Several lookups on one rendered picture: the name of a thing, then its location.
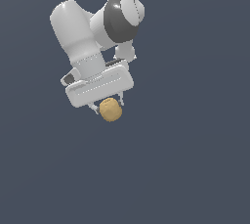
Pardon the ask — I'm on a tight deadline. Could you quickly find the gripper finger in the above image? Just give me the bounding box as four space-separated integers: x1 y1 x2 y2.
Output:
117 91 126 108
87 102 101 115

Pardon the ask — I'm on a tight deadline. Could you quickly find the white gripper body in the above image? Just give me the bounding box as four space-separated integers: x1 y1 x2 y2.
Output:
60 59 135 109

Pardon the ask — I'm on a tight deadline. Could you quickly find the tan rounded object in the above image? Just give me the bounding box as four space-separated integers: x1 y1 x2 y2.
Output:
99 97 124 123

